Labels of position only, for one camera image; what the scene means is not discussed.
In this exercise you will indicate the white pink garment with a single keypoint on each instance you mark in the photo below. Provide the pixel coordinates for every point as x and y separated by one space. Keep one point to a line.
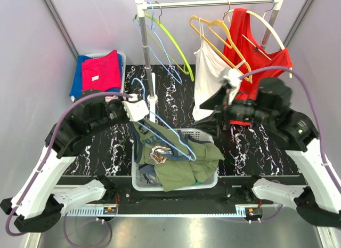
208 68

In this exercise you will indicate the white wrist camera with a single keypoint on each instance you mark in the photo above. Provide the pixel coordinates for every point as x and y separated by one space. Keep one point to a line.
230 78
135 107

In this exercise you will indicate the olive green tank top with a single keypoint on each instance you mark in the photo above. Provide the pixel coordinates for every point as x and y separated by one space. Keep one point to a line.
179 159

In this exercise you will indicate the white back laundry basket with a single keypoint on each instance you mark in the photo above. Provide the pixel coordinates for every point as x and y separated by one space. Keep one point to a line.
122 68

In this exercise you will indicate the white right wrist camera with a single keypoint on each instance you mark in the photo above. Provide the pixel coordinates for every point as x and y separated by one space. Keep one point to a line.
230 78

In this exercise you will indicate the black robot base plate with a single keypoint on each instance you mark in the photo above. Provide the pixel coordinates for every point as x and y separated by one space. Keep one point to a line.
203 201

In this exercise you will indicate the blue-grey tank top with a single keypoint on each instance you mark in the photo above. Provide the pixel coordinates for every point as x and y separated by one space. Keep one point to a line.
148 172

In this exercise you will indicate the blue folded garment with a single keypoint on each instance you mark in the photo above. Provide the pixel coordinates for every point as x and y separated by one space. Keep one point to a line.
76 88

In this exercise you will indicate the red tank top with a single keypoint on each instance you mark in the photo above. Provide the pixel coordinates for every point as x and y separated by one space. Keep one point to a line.
256 57

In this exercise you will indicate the metal clothes rack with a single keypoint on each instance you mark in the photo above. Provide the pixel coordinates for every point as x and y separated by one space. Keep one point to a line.
277 4

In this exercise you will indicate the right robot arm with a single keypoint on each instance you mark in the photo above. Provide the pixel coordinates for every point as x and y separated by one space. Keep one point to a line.
318 203

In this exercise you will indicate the white front laundry basket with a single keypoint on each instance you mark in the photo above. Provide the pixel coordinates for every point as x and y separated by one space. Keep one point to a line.
140 184

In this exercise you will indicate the neon green hanger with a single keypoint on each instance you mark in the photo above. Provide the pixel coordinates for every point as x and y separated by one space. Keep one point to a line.
144 7

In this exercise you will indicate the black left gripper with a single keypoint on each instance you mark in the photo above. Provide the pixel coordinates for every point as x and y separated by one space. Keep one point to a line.
127 117

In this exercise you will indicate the white laundry basket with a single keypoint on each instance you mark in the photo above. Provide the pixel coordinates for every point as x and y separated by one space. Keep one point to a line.
122 68
140 184

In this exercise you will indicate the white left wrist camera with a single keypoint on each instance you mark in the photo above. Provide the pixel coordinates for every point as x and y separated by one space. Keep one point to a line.
135 107

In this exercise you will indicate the yellow hanger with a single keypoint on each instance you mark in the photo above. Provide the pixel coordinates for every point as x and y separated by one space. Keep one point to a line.
228 42

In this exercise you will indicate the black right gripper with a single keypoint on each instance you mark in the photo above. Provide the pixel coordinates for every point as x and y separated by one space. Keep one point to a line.
210 122

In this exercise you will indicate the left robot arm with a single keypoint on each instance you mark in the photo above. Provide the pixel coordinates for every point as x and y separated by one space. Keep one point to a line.
35 208

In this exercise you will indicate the pink folded garment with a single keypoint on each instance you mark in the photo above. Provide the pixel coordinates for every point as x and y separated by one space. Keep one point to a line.
101 74

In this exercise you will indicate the empty light blue hanger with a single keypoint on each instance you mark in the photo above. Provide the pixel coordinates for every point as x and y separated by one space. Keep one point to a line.
170 69

